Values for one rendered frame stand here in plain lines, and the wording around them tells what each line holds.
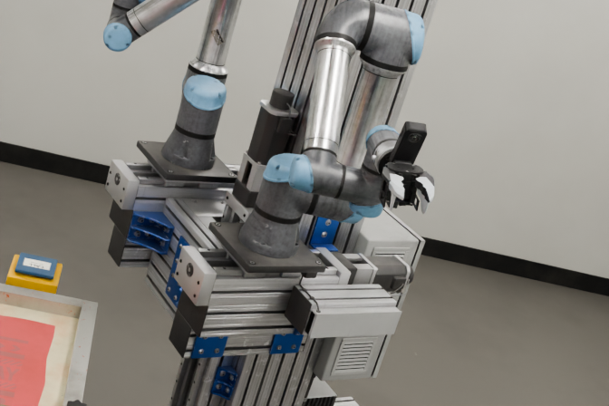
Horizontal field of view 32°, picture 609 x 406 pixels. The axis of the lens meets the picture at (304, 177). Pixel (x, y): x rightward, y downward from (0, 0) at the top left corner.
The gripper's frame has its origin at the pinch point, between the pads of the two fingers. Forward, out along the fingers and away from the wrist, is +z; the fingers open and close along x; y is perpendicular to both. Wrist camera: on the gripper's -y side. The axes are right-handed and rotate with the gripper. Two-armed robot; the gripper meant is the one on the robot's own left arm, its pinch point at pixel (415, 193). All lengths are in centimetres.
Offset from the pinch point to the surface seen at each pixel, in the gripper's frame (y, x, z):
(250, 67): 85, -1, -366
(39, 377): 63, 69, -27
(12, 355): 62, 76, -33
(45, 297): 60, 71, -56
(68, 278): 159, 79, -251
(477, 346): 186, -122, -265
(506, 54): 61, -138, -365
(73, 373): 61, 62, -25
